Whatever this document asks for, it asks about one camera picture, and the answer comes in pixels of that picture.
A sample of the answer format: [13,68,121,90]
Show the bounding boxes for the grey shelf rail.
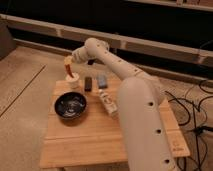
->
[0,13,213,67]

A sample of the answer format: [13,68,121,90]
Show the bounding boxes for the blue grey rectangular block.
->
[97,75,108,89]

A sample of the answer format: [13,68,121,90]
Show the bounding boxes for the white ceramic cup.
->
[65,73,80,89]

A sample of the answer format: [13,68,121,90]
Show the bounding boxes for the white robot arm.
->
[64,38,179,171]

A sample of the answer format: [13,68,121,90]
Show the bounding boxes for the white plastic bottle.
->
[99,89,117,117]

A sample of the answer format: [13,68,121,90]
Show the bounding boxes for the black ceramic bowl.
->
[54,92,87,120]

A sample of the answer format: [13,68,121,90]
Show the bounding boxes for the wooden board table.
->
[39,78,191,170]

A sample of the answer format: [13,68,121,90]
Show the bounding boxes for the black floor cables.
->
[163,79,213,171]

